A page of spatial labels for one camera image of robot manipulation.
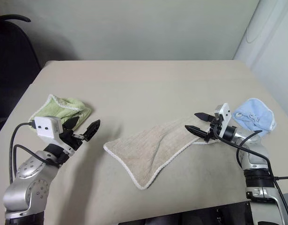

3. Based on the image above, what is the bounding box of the green cloth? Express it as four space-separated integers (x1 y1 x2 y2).
28 94 93 130

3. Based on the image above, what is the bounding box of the light blue cloth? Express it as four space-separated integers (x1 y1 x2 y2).
232 97 277 138

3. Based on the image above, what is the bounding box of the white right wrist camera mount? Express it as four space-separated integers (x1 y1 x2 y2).
214 103 234 135

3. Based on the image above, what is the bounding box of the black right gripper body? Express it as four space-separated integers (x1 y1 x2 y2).
203 114 223 143

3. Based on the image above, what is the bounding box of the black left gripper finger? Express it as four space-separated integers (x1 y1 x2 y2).
83 119 101 142
64 116 80 130

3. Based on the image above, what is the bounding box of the beige towel with white edging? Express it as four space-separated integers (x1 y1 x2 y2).
103 118 214 191

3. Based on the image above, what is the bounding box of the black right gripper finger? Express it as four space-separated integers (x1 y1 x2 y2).
194 112 215 123
185 125 209 139

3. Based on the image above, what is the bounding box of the black panel under table edge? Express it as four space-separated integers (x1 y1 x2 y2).
117 201 252 225

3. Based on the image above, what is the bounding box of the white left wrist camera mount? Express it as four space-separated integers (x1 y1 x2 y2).
33 115 75 156

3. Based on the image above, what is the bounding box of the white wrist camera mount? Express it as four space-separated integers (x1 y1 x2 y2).
214 103 234 135
33 115 75 156

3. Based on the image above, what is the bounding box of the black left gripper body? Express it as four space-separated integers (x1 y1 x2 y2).
59 129 88 151

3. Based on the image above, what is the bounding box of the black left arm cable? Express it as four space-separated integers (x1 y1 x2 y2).
8 122 65 184

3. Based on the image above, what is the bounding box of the black office chair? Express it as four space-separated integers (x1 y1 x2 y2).
0 14 43 123

